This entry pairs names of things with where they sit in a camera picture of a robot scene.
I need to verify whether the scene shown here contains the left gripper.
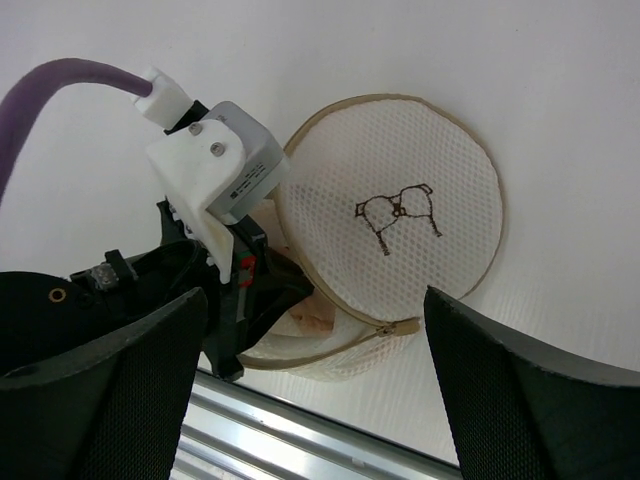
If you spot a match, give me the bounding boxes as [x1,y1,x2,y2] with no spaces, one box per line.
[69,200,314,382]

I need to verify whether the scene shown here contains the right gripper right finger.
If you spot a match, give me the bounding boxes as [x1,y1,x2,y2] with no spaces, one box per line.
[424,287,639,479]

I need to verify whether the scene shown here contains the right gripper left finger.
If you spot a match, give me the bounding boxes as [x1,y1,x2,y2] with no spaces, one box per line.
[1,289,207,479]

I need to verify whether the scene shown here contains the beige trim mesh laundry bag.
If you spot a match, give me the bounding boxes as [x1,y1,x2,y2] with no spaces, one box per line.
[241,93,505,381]

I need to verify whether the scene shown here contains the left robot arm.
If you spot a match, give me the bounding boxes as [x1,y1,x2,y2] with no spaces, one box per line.
[1,201,314,381]

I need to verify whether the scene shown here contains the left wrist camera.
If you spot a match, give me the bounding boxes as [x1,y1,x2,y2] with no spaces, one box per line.
[132,65,292,280]

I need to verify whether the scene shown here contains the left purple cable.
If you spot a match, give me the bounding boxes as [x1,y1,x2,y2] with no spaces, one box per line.
[0,57,151,209]

